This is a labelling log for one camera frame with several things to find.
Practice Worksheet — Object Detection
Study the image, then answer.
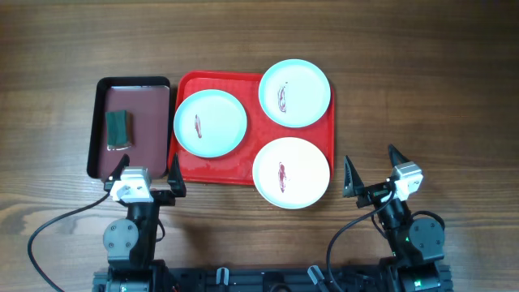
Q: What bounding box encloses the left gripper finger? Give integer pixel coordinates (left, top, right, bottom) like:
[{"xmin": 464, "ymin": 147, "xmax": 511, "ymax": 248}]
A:
[
  {"xmin": 108, "ymin": 154, "xmax": 130, "ymax": 181},
  {"xmin": 167, "ymin": 154, "xmax": 187, "ymax": 197}
]

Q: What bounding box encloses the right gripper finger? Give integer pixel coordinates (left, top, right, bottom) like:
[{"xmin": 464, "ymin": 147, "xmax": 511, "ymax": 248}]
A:
[
  {"xmin": 343, "ymin": 156, "xmax": 365, "ymax": 197},
  {"xmin": 388, "ymin": 144, "xmax": 410, "ymax": 167}
]

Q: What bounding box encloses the green scrubbing sponge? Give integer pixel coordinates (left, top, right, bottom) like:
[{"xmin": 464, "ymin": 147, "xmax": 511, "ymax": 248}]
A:
[{"xmin": 105, "ymin": 110, "xmax": 133, "ymax": 151}]

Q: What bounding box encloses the white plate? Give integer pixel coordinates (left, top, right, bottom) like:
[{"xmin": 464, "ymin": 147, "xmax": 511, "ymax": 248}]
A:
[{"xmin": 252, "ymin": 137, "xmax": 331, "ymax": 209}]

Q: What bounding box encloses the light blue plate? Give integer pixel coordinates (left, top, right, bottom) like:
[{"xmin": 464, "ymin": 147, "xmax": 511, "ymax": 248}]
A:
[
  {"xmin": 174, "ymin": 89, "xmax": 247, "ymax": 158},
  {"xmin": 258, "ymin": 59, "xmax": 332, "ymax": 128}
]

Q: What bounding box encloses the light blue plate top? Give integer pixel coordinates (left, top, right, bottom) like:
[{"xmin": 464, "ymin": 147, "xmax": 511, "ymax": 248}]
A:
[{"xmin": 258, "ymin": 59, "xmax": 332, "ymax": 128}]

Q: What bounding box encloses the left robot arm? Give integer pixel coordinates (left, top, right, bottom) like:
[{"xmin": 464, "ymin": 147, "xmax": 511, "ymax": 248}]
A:
[{"xmin": 92, "ymin": 154, "xmax": 187, "ymax": 292}]

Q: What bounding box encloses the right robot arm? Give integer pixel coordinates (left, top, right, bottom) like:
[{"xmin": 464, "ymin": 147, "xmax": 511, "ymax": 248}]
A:
[{"xmin": 337, "ymin": 144, "xmax": 451, "ymax": 291}]

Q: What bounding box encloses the red plastic tray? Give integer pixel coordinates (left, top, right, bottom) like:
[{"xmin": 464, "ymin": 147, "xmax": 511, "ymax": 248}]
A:
[{"xmin": 167, "ymin": 71, "xmax": 335, "ymax": 185}]

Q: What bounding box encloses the black tray with red water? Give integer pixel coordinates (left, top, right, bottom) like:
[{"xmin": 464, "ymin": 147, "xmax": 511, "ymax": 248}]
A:
[{"xmin": 86, "ymin": 76, "xmax": 176, "ymax": 180}]

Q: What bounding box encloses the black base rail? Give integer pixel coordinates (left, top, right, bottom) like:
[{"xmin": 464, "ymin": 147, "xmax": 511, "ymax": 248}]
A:
[{"xmin": 92, "ymin": 265, "xmax": 453, "ymax": 292}]

